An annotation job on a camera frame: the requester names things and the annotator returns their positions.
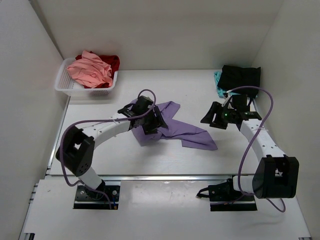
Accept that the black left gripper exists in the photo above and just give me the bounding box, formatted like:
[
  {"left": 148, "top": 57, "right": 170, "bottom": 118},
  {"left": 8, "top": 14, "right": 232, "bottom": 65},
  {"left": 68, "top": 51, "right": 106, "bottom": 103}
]
[{"left": 141, "top": 105, "right": 168, "bottom": 135}]

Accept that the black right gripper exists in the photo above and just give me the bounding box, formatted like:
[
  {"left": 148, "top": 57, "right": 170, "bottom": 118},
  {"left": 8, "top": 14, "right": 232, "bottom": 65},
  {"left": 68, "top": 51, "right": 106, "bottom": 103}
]
[{"left": 200, "top": 102, "right": 236, "bottom": 130}]

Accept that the purple t shirt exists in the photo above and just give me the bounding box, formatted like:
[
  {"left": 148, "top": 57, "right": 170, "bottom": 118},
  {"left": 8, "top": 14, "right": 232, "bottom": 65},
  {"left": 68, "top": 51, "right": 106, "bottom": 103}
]
[{"left": 131, "top": 101, "right": 218, "bottom": 151}]

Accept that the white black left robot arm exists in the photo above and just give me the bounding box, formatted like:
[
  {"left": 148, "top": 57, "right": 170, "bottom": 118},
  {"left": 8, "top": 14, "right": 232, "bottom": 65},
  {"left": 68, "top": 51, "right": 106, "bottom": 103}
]
[{"left": 56, "top": 104, "right": 168, "bottom": 203}]

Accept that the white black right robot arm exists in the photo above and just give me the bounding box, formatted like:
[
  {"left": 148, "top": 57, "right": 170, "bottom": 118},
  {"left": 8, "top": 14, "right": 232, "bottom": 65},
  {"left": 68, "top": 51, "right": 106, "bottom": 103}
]
[{"left": 201, "top": 101, "right": 299, "bottom": 200}]

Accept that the folded teal t shirt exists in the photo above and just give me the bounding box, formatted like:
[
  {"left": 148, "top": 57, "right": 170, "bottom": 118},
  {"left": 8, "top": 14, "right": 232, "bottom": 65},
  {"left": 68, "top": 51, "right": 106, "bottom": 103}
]
[{"left": 213, "top": 71, "right": 228, "bottom": 98}]

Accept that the folded black t shirt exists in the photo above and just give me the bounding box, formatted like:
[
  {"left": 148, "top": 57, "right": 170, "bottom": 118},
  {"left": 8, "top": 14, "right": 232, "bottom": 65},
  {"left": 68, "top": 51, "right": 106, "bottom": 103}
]
[{"left": 219, "top": 65, "right": 262, "bottom": 90}]

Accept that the dark red t shirt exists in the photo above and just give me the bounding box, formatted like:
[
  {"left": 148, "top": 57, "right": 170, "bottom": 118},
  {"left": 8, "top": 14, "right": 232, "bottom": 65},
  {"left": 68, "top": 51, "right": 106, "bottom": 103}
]
[{"left": 75, "top": 55, "right": 120, "bottom": 80}]

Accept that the pink t shirt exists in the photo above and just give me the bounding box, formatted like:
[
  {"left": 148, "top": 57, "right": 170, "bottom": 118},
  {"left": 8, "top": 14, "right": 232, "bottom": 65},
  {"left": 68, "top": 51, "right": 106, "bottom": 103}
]
[{"left": 66, "top": 50, "right": 114, "bottom": 89}]

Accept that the white plastic basket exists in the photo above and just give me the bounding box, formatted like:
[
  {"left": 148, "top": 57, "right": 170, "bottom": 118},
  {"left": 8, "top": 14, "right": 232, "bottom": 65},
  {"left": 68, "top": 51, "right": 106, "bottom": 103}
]
[{"left": 54, "top": 57, "right": 119, "bottom": 98}]

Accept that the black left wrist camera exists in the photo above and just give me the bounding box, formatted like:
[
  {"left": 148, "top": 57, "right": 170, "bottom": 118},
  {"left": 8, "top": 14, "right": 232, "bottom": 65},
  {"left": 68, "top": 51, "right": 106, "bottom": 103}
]
[{"left": 132, "top": 95, "right": 153, "bottom": 115}]

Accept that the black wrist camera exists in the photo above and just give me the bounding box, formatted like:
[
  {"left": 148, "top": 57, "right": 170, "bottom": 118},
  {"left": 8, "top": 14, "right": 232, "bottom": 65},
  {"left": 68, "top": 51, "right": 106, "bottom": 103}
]
[
  {"left": 132, "top": 95, "right": 153, "bottom": 115},
  {"left": 231, "top": 94, "right": 251, "bottom": 112}
]

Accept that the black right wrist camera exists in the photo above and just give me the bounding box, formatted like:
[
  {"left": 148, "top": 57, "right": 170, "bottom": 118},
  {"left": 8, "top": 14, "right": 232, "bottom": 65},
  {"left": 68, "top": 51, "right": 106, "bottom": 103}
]
[{"left": 231, "top": 94, "right": 251, "bottom": 112}]

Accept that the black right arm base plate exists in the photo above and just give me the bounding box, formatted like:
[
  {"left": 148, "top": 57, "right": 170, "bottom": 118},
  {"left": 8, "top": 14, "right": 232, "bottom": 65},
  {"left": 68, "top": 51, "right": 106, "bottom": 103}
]
[{"left": 196, "top": 181, "right": 258, "bottom": 212}]

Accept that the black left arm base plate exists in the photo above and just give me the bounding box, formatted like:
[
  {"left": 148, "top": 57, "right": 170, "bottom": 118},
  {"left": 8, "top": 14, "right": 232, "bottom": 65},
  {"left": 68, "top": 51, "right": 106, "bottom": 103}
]
[{"left": 73, "top": 181, "right": 121, "bottom": 210}]

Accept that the aluminium table edge rail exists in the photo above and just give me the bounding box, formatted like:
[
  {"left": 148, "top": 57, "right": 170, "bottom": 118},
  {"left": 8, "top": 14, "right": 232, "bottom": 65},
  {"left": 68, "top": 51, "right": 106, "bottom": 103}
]
[{"left": 44, "top": 174, "right": 253, "bottom": 182}]

